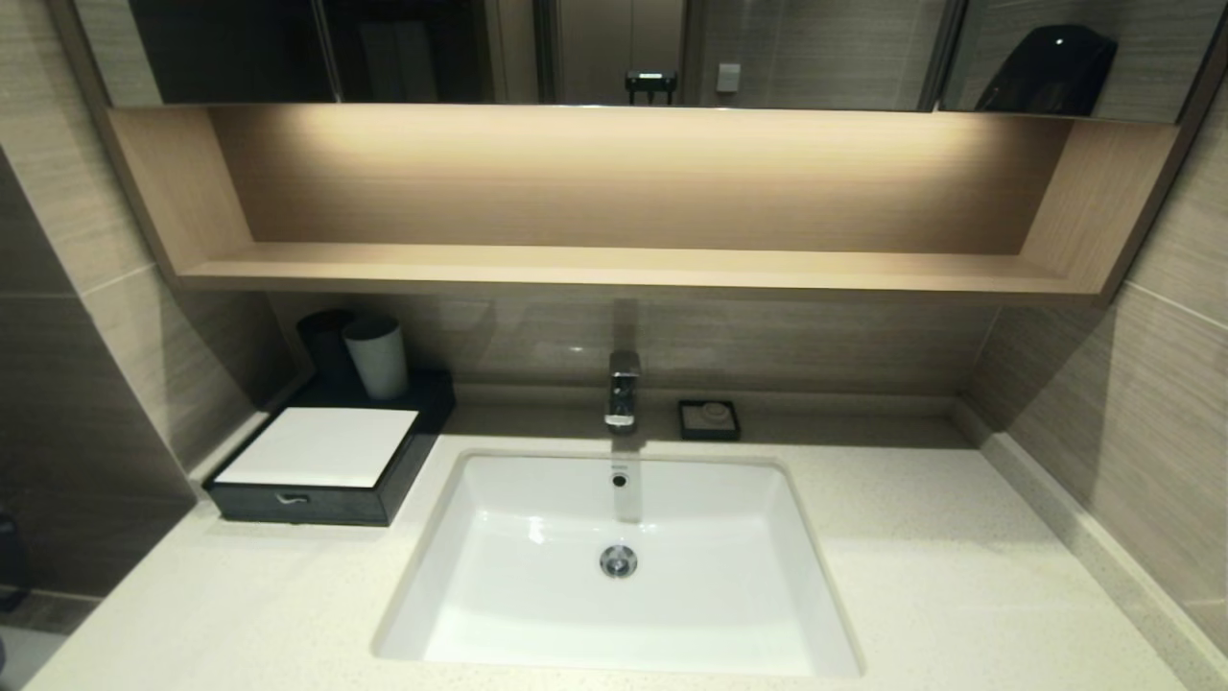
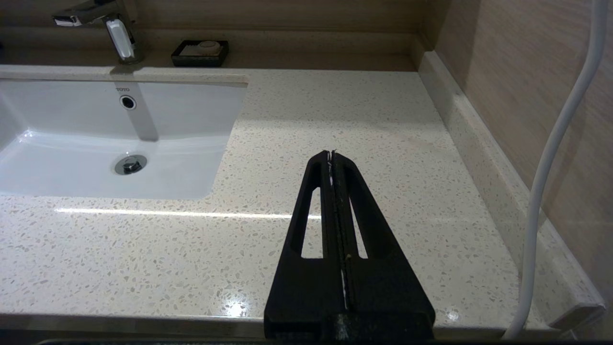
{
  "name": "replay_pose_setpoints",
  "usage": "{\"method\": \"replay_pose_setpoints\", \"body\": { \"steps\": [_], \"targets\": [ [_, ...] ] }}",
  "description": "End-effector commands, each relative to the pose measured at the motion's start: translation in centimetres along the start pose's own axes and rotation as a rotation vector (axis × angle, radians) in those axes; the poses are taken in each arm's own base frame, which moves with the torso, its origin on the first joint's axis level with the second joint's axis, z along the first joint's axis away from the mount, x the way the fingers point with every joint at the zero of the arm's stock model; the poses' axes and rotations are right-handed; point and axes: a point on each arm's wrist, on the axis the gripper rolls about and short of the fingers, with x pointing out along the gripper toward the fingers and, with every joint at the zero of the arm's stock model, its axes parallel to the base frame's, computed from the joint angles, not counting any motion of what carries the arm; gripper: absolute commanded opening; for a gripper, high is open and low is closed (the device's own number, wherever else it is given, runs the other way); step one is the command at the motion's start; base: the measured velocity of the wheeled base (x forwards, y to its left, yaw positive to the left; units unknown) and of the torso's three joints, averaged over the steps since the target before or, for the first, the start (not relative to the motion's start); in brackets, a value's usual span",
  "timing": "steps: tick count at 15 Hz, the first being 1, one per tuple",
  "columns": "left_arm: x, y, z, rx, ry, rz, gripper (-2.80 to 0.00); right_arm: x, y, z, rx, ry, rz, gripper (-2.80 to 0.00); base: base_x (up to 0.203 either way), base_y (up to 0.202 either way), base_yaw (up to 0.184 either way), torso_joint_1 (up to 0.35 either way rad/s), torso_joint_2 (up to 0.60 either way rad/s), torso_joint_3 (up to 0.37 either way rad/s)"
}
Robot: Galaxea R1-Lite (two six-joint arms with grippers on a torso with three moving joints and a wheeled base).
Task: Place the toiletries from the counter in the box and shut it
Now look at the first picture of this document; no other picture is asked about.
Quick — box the grey plastic cup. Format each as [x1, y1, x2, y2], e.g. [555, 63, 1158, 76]
[342, 317, 411, 402]

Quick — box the black amenity box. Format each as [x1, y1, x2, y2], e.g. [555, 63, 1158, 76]
[203, 369, 458, 527]

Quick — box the white square plate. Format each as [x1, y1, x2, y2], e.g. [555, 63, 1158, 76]
[214, 408, 420, 489]

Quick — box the chrome sink faucet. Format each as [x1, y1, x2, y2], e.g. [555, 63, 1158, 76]
[603, 349, 642, 430]

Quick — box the black square soap dish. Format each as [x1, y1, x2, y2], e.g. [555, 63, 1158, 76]
[677, 399, 742, 442]

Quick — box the white ceramic sink basin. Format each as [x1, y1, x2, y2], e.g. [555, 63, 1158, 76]
[369, 449, 864, 680]

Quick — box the black tumbler cup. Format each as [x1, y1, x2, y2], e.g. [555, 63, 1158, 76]
[295, 309, 358, 387]

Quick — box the wooden wall shelf niche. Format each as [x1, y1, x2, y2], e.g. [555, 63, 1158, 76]
[106, 104, 1183, 306]

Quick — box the wall mirror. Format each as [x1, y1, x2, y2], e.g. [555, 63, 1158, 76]
[75, 0, 1228, 126]

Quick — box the black glossy wall dispenser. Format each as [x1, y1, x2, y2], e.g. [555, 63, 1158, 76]
[974, 25, 1120, 117]

